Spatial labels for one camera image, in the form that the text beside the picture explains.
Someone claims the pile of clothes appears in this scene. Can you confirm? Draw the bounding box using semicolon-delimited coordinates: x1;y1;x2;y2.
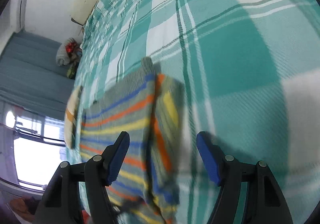
56;38;82;79

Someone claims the green plaid bed blanket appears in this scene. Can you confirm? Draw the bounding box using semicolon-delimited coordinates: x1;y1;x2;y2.
75;0;319;223

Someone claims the striped knit sweater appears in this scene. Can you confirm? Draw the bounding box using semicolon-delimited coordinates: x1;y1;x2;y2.
80;57;183;223

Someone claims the window with frame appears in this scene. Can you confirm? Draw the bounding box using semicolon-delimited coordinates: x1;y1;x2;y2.
1;101;66;191

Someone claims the patterned throw pillow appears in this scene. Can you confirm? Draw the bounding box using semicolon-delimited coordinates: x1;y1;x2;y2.
64;86;82;149

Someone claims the blue curtain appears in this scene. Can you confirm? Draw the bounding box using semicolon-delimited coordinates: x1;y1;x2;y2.
0;31;74;120

